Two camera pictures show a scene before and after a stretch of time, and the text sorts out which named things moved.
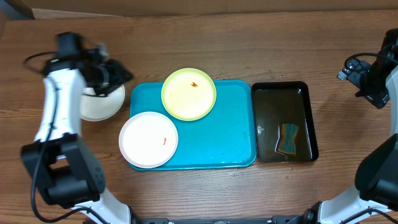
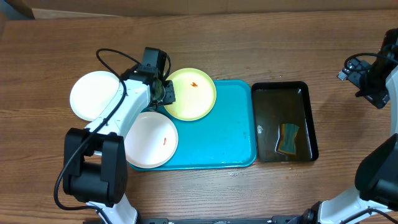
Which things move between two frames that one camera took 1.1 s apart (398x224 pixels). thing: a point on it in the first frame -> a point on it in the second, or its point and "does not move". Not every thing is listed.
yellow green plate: x=188 y=94 does not move
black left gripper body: x=110 y=77 -> x=168 y=96
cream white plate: x=97 y=107 does not move
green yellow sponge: x=286 y=144 does not move
